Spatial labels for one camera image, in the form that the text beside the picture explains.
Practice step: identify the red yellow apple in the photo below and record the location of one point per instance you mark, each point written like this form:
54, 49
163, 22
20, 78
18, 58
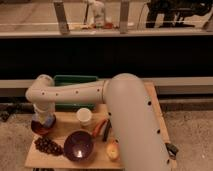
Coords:
112, 150

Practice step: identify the wooden board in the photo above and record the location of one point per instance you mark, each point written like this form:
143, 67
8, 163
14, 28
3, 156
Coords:
62, 129

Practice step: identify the bunch of dark grapes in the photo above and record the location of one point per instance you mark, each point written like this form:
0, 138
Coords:
46, 145

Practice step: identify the red bowl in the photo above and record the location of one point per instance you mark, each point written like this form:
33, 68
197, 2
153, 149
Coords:
43, 129

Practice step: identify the purple bowl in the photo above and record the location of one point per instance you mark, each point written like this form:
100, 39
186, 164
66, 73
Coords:
78, 146

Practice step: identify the white cup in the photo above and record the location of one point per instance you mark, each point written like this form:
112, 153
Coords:
84, 116

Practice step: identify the green plastic bin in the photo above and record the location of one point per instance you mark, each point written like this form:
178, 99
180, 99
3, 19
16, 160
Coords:
62, 80

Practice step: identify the dark green cucumber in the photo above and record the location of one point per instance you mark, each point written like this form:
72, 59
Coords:
106, 131

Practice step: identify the red chili pepper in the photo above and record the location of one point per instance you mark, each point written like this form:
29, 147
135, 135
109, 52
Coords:
98, 128

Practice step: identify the blue sponge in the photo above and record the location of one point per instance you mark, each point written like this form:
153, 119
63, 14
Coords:
46, 120

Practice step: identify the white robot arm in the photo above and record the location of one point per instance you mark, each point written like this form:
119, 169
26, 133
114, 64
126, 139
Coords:
134, 122

